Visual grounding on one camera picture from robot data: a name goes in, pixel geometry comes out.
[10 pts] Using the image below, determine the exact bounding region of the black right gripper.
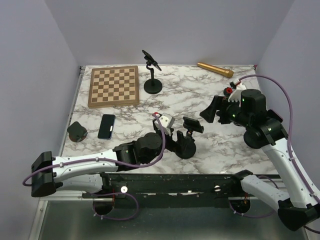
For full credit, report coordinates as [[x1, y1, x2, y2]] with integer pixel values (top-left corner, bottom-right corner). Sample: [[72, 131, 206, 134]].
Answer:
[[199, 94, 252, 128]]

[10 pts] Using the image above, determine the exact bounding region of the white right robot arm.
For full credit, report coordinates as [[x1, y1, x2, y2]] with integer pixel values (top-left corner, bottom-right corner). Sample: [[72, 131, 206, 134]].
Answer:
[[199, 89, 320, 231]]

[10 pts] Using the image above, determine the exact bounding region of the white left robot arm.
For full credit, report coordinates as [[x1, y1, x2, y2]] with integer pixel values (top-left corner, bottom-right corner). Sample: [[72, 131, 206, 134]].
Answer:
[[22, 117, 204, 198]]

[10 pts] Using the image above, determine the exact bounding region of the black phone red case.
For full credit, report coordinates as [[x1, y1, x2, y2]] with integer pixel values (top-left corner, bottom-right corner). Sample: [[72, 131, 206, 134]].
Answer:
[[267, 109, 283, 123]]

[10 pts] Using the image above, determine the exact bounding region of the black phone blue edge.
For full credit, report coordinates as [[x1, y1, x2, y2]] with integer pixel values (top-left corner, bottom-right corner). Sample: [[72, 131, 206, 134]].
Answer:
[[97, 114, 116, 140]]

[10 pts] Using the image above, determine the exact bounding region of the black red knob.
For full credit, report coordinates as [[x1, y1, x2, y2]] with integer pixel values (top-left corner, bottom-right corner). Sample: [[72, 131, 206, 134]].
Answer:
[[223, 87, 233, 97]]

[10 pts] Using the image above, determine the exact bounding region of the gold cylinder tube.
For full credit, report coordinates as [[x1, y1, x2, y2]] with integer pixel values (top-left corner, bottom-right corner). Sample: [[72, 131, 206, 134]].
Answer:
[[197, 62, 234, 78]]

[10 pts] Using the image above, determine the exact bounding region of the wooden chessboard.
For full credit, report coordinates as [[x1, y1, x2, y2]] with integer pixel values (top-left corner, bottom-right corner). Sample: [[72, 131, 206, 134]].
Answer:
[[88, 65, 140, 108]]

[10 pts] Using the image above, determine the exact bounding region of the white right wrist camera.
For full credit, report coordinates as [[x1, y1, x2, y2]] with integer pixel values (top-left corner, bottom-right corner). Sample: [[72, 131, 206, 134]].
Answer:
[[228, 78, 247, 102]]

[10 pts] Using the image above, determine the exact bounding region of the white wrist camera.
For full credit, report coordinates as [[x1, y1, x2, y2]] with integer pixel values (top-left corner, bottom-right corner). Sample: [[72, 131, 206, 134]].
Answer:
[[228, 78, 247, 102], [153, 112, 175, 137]]

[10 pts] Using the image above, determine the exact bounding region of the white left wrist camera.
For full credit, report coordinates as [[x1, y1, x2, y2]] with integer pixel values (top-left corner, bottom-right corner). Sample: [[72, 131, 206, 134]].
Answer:
[[153, 112, 175, 137]]

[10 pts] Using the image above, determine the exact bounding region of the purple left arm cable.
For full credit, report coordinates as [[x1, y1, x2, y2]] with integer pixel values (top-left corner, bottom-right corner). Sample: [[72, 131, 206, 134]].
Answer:
[[21, 112, 166, 187]]

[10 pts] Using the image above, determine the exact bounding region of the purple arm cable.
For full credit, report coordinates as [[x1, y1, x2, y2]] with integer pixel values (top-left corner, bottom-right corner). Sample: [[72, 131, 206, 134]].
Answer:
[[238, 74, 320, 231], [21, 112, 166, 187]]

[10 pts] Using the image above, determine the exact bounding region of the black mounting rail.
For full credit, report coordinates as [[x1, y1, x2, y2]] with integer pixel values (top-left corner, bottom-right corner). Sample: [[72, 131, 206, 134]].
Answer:
[[82, 173, 251, 213]]

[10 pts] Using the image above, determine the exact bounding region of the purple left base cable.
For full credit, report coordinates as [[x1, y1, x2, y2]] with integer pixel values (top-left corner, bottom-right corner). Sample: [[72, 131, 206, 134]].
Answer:
[[92, 185, 141, 221]]

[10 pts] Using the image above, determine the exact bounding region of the small black dark mount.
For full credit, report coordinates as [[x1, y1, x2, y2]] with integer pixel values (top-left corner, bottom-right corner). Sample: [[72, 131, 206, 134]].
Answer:
[[67, 121, 88, 143]]

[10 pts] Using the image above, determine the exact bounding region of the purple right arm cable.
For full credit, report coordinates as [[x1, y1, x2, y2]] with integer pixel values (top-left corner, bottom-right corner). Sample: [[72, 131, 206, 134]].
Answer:
[[238, 74, 320, 231]]

